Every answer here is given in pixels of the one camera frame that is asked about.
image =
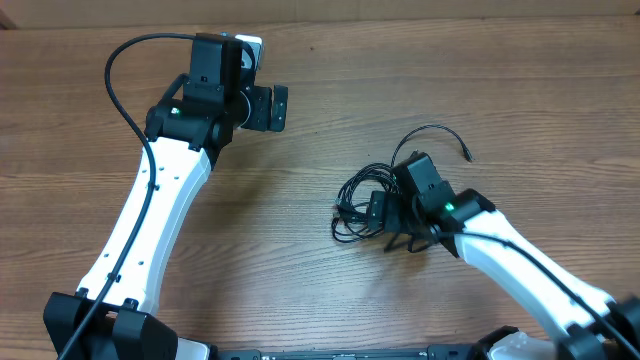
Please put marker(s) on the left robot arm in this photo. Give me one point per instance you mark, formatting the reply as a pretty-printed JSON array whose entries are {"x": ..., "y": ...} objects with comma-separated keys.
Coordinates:
[{"x": 113, "y": 312}]

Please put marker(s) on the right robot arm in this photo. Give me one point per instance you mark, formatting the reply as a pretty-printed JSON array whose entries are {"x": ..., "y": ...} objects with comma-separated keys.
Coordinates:
[{"x": 582, "y": 321}]

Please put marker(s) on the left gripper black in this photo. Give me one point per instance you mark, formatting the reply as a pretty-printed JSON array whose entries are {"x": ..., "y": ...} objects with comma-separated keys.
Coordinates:
[{"x": 261, "y": 119}]

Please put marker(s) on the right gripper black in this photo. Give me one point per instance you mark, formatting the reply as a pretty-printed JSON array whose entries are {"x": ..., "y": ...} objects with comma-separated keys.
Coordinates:
[{"x": 395, "y": 205}]

